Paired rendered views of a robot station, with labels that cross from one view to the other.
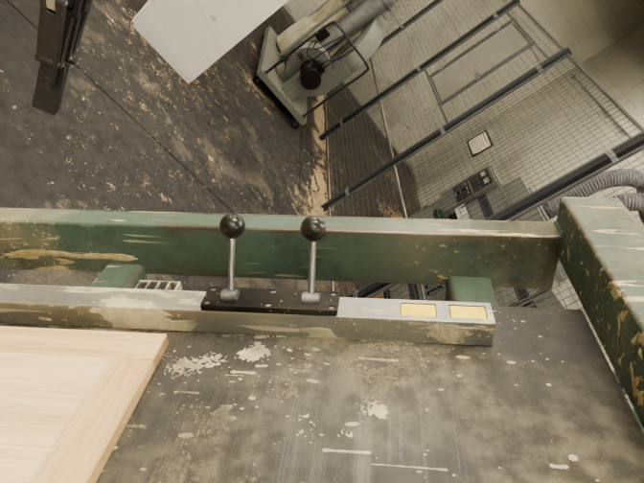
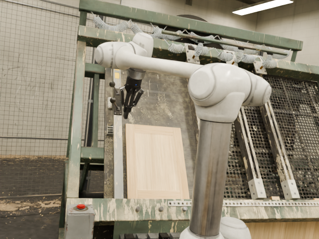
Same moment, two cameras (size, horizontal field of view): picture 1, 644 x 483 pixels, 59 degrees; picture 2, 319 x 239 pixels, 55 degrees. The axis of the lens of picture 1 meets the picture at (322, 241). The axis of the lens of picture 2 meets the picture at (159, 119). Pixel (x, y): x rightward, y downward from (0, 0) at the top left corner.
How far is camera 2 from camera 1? 1.99 m
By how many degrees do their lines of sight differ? 85
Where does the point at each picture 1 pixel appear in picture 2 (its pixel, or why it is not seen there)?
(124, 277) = (88, 149)
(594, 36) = not seen: outside the picture
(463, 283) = (88, 68)
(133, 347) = (131, 128)
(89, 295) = (117, 141)
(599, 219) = (91, 33)
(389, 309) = (117, 80)
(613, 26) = not seen: outside the picture
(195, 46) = not seen: outside the picture
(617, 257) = (108, 37)
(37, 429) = (154, 138)
